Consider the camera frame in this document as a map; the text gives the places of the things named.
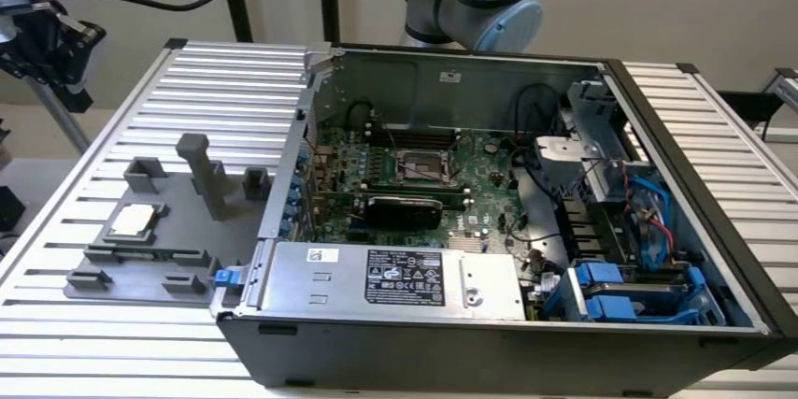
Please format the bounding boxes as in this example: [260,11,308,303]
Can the green motherboard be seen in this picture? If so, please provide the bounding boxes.
[296,125,561,260]

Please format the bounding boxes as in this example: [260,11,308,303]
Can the black graphics card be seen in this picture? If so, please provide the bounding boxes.
[363,195,447,228]

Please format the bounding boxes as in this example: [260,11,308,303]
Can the blue case latch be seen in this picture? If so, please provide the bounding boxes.
[210,266,242,289]

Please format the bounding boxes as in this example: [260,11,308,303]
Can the CPU socket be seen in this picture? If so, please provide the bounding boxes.
[380,148,464,188]

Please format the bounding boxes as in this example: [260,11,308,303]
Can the grey metal tripod leg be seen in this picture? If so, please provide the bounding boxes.
[22,75,89,153]

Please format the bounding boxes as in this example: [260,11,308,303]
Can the black open PC case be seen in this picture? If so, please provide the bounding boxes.
[208,41,798,399]

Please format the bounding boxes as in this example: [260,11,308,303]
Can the silver disk bay cage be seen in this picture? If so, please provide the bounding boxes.
[531,79,651,207]

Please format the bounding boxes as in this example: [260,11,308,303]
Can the silver power supply unit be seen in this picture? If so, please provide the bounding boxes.
[245,241,544,323]

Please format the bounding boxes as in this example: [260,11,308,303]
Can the black looped wire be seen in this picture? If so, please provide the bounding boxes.
[345,99,376,135]

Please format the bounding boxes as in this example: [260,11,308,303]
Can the aluminium frame side table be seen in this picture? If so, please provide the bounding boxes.
[750,66,798,143]

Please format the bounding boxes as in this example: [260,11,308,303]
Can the thin black wire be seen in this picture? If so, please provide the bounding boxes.
[511,83,563,141]

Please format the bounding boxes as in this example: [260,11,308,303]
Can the blue data wire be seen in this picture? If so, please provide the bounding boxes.
[625,173,673,258]

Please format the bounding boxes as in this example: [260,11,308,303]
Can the grey parts rack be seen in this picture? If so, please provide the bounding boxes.
[61,133,278,309]

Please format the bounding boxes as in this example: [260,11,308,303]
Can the red wire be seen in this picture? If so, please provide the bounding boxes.
[639,209,679,253]

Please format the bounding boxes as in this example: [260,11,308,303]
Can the blue disk caddy frame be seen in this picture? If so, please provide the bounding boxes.
[540,257,730,327]

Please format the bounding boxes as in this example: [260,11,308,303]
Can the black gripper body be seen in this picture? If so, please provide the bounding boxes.
[0,0,70,87]

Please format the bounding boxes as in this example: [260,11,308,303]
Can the black RAM slot bank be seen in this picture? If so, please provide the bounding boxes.
[365,126,457,149]

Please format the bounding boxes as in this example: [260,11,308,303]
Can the silver chipset heatsink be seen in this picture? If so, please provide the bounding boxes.
[444,235,495,254]

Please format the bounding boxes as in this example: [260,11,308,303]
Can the small black box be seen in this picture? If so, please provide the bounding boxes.
[0,186,28,233]

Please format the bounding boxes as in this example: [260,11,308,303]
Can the silver CPU chip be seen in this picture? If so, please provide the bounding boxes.
[106,204,165,237]

